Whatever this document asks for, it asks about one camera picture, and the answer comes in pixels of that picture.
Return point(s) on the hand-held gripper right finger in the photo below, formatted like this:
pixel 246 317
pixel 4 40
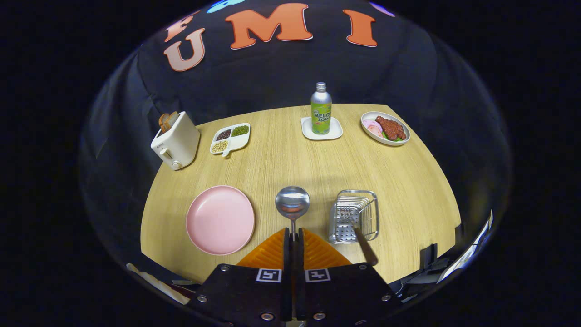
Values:
pixel 298 259

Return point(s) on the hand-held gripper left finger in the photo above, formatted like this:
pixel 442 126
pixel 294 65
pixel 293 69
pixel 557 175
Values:
pixel 287 259

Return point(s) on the metal cutlery basket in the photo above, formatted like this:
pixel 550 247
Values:
pixel 338 231

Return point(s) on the pink round plate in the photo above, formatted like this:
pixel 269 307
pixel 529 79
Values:
pixel 220 220

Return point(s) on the black table clamp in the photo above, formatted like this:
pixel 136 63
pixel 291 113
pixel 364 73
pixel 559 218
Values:
pixel 429 256

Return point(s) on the white square coaster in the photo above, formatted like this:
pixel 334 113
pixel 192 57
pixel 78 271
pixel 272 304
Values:
pixel 337 132

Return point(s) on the white divided dish with beans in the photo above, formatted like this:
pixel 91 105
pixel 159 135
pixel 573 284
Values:
pixel 229 136

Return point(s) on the green and silver soda bottle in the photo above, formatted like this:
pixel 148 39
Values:
pixel 321 113

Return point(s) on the sliced pink ham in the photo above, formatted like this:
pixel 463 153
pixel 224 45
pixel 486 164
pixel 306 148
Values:
pixel 373 128

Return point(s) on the white toaster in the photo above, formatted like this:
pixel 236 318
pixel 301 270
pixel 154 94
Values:
pixel 179 145

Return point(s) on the red-brown meat piece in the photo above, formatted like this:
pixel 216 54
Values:
pixel 390 128

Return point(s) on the white oval plate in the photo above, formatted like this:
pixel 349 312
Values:
pixel 370 116

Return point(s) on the white printed papers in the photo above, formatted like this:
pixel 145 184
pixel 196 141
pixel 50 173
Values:
pixel 463 259

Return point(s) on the brown toasted bread slices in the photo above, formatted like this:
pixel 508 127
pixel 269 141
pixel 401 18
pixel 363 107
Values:
pixel 167 120

